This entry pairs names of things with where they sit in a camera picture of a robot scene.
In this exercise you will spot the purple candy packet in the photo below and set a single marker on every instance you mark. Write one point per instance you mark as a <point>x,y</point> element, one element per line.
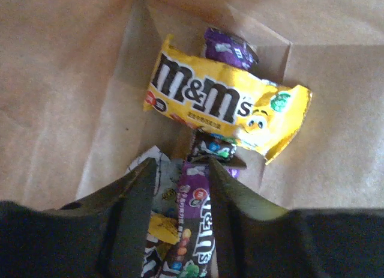
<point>222,46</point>

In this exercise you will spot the red brown paper bag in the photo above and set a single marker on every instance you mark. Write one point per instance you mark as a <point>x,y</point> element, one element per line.
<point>74,75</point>

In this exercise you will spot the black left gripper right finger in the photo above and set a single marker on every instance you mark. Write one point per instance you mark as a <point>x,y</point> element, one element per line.
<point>256,238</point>

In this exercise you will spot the light blue snack packet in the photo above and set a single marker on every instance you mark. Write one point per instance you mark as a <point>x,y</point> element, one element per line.
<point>168,173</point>

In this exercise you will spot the yellow m&m's packet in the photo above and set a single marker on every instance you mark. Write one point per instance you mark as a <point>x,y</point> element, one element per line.
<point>227,102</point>
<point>164,228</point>

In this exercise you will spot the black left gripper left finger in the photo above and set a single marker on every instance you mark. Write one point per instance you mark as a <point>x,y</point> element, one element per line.
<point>100,235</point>

